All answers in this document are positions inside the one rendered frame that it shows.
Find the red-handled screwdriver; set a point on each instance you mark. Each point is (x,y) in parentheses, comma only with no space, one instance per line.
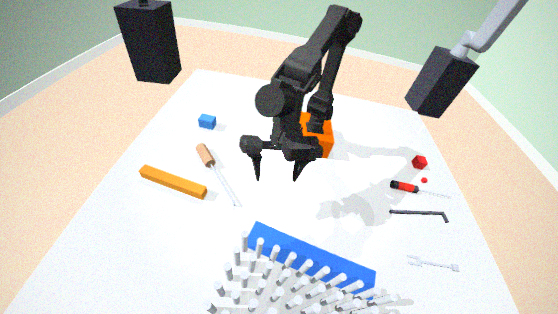
(410,188)

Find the blue tape strip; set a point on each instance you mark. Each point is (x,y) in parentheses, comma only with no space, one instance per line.
(305,251)

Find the small blue block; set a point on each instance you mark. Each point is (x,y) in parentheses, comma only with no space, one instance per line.
(207,121)

